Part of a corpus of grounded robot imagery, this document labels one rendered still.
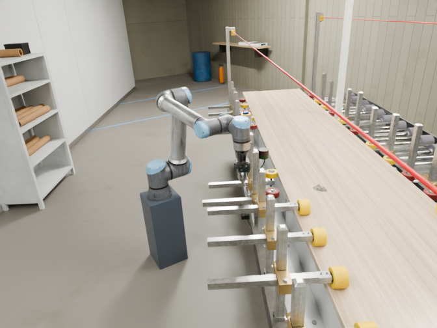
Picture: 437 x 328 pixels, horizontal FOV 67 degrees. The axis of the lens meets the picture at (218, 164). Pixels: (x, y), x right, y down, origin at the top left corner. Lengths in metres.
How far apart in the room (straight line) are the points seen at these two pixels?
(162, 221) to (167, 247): 0.25
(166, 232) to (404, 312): 1.78
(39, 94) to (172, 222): 2.64
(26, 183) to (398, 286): 3.55
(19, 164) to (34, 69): 1.21
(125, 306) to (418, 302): 1.89
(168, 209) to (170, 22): 9.51
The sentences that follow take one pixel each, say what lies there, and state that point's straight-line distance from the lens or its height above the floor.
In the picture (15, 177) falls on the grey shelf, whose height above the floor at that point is 0.40.
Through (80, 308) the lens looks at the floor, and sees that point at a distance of 2.78.
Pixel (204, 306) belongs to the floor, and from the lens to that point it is 2.55.
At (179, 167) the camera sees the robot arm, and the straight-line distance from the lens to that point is 2.53.
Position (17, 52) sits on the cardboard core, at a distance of 4.21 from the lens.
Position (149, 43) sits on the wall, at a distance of 11.41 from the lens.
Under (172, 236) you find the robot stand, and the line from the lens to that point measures 2.73.
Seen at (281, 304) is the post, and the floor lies 0.79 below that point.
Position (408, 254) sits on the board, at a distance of 1.67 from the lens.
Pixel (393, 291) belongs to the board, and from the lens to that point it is 1.47.
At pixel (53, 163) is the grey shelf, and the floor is 0.17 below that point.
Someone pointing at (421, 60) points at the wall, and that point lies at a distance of 5.82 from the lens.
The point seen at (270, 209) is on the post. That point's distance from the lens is 1.48.
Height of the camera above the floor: 1.88
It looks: 25 degrees down
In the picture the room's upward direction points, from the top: 3 degrees counter-clockwise
